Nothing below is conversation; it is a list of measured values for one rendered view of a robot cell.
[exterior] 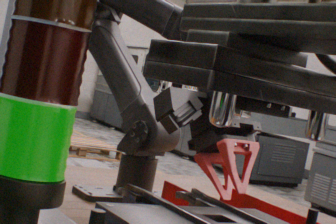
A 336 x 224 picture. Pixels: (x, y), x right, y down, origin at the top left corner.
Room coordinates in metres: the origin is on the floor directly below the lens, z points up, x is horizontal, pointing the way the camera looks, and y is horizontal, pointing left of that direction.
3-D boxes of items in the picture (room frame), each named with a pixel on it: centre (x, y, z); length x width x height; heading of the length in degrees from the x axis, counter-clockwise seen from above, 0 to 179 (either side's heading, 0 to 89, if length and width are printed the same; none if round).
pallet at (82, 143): (7.25, 1.24, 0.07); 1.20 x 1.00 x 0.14; 123
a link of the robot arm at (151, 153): (0.94, 0.03, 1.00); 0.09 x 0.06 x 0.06; 145
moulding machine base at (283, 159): (9.89, -0.13, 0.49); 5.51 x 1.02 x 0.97; 31
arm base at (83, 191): (0.95, 0.04, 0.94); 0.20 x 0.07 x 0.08; 125
